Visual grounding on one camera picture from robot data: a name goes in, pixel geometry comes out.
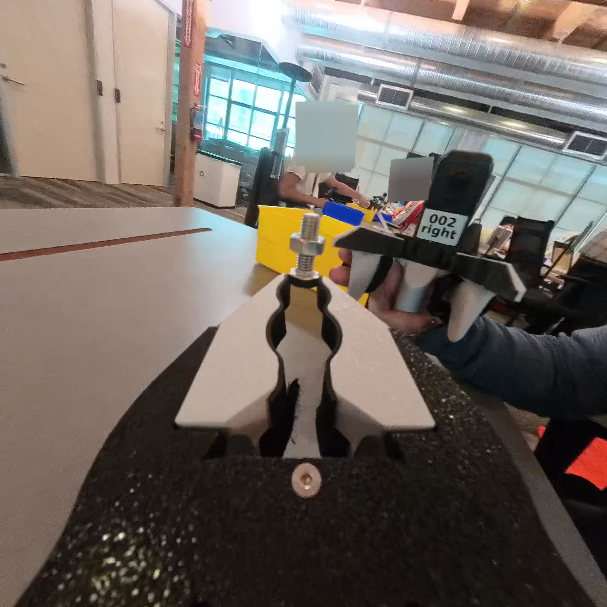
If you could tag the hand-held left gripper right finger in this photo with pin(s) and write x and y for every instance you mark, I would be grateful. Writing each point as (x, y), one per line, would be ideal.
(379, 374)

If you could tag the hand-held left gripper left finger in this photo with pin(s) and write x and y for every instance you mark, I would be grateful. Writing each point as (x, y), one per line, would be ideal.
(227, 374)

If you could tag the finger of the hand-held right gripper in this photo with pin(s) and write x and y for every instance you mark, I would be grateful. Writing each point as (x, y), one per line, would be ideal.
(467, 308)
(359, 275)

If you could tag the steel hex nut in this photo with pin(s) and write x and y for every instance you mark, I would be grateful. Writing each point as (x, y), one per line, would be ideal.
(307, 245)

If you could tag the steel hex bolt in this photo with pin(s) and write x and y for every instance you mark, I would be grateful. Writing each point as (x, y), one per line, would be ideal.
(310, 220)

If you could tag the yellow plastic bin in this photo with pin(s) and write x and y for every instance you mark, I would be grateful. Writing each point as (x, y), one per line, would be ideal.
(275, 242)

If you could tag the person's right forearm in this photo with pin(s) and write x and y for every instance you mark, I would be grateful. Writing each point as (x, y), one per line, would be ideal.
(521, 370)

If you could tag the person's right hand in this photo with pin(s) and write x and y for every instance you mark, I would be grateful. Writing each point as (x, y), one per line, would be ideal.
(384, 308)

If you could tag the red and white bag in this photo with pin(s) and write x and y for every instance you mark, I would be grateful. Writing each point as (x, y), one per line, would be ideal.
(410, 212)

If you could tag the blue plastic bin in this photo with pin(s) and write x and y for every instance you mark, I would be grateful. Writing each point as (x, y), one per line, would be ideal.
(344, 213)

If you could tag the black office chair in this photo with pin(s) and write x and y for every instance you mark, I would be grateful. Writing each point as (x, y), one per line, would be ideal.
(531, 242)
(263, 189)

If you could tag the white vent grille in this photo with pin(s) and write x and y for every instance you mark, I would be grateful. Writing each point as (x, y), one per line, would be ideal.
(394, 95)
(588, 143)

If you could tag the white cabinet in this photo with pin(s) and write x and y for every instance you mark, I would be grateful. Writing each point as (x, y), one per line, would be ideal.
(213, 180)

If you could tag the black and orange bag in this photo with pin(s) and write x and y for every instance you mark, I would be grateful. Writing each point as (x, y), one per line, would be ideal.
(588, 462)

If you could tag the black floor lamp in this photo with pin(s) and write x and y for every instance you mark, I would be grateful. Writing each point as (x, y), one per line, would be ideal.
(295, 71)

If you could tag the red fire extinguisher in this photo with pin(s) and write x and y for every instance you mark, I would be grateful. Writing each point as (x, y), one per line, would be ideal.
(197, 125)

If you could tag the wooden pillar with red signs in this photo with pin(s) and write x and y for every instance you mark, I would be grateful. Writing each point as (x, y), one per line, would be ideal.
(189, 71)

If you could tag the white door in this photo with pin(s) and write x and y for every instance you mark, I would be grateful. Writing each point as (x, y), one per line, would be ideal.
(142, 95)
(47, 95)

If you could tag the silver ventilation duct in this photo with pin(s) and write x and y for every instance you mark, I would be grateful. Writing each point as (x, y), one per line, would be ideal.
(360, 59)
(427, 33)

